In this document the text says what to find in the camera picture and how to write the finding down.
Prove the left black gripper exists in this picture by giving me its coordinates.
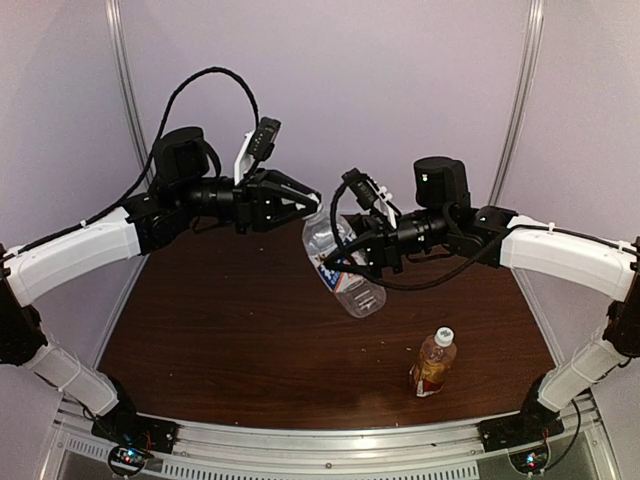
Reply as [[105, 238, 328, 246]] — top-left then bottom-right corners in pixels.
[[176, 166, 321, 233]]

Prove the front aluminium rail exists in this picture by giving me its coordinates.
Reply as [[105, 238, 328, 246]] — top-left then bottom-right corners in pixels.
[[36, 396, 621, 479]]

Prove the right black braided cable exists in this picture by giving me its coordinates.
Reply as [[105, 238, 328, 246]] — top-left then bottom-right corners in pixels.
[[330, 182, 640, 291]]

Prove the white water bottle cap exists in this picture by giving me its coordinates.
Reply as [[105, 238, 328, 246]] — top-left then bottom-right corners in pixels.
[[307, 201, 323, 218]]

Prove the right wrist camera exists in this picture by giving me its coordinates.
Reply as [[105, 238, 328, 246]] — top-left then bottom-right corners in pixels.
[[342, 168, 401, 230]]

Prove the aluminium frame post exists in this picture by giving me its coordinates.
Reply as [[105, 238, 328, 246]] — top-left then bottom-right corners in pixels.
[[103, 0, 168, 224], [487, 0, 546, 206]]

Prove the right aluminium frame post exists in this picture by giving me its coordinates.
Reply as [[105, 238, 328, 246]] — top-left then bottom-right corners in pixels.
[[487, 0, 546, 206]]

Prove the white tea bottle cap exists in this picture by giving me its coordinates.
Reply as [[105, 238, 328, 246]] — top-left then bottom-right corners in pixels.
[[434, 327, 454, 348]]

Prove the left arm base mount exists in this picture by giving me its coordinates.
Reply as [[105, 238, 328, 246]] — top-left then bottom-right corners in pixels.
[[91, 377, 178, 454]]

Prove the left aluminium frame post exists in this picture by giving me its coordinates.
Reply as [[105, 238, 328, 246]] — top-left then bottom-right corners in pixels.
[[103, 0, 168, 224]]

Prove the clear water bottle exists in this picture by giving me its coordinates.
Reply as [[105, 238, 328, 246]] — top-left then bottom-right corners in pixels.
[[301, 209, 388, 320]]

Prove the circuit board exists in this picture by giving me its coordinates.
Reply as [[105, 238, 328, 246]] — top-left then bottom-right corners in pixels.
[[509, 446, 550, 475], [107, 446, 152, 476]]

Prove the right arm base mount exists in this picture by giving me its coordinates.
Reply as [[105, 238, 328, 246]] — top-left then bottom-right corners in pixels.
[[478, 376, 564, 452]]

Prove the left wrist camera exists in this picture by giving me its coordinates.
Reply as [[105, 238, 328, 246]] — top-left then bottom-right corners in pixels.
[[234, 117, 281, 186]]

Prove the amber tea bottle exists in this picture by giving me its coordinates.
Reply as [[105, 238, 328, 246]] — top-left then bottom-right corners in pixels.
[[409, 334, 457, 398]]

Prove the left circuit board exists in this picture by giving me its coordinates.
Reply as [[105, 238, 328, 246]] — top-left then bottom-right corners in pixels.
[[107, 446, 152, 476]]

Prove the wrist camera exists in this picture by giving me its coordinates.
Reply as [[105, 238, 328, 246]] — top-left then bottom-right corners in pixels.
[[234, 117, 281, 186], [342, 168, 401, 230]]

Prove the right circuit board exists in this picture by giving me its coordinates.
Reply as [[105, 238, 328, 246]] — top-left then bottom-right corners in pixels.
[[509, 446, 550, 475]]

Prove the left black braided cable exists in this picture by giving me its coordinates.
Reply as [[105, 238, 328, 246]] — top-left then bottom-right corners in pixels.
[[0, 66, 262, 259]]

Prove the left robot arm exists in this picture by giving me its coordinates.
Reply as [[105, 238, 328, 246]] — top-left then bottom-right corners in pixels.
[[1, 118, 321, 444]]

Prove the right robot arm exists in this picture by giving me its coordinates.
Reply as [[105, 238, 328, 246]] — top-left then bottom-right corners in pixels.
[[324, 156, 639, 442]]

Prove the black braided cable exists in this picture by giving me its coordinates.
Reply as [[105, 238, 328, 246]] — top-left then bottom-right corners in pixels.
[[0, 66, 262, 259], [330, 182, 640, 291]]

